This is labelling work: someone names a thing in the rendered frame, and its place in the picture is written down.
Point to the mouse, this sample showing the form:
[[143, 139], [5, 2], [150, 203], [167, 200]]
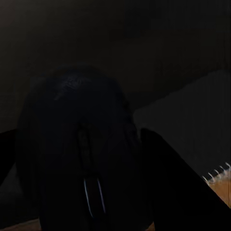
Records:
[[78, 157]]

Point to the notebook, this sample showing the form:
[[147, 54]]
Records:
[[195, 121]]

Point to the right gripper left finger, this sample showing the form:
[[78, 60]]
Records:
[[7, 158]]

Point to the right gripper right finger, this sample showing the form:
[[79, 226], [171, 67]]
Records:
[[180, 199]]

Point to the desk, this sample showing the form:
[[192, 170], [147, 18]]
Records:
[[151, 47]]

